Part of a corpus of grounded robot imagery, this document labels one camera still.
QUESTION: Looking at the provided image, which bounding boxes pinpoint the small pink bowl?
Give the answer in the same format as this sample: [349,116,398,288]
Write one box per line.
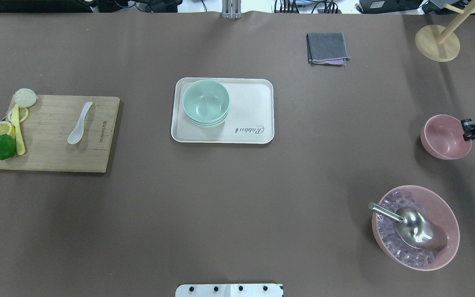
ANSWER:
[421,114,473,160]

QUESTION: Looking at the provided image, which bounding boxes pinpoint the white ceramic spoon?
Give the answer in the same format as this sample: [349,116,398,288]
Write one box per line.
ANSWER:
[67,101,93,145]

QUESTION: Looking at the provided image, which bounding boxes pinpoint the large pink ice bowl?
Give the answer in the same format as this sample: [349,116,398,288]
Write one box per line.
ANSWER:
[372,185,460,271]

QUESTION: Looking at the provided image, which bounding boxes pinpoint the wooden mug tree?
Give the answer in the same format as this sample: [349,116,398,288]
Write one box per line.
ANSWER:
[414,0,475,62]

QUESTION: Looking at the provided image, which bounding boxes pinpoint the metal ice scoop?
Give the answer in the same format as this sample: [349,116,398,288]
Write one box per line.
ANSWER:
[368,202,447,251]

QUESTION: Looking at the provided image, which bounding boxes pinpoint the folded grey cloth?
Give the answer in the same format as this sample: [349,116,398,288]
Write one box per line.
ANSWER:
[306,32,350,66]

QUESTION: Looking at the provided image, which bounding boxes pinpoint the beige serving tray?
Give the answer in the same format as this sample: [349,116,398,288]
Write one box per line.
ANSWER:
[170,77,275,144]

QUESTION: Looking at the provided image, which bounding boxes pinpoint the stacked green bowls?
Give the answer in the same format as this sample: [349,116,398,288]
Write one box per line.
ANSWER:
[182,79,230,127]

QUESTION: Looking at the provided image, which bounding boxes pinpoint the wooden cutting board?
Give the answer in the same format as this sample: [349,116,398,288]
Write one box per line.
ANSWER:
[0,94,120,173]

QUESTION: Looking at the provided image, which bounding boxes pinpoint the lemon slice near bun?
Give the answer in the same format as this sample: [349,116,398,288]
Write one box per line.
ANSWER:
[6,107,29,123]

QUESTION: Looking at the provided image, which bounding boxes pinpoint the green lime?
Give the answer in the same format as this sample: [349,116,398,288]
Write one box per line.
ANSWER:
[0,134,16,160]

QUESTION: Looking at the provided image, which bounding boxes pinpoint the lemon slice near lime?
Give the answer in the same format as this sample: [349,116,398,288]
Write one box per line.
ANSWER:
[0,121,15,138]

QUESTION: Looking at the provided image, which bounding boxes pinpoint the aluminium frame post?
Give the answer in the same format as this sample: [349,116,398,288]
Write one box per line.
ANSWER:
[222,0,242,19]

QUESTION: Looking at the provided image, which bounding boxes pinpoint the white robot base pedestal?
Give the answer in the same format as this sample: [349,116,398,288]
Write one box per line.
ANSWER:
[175,283,284,297]

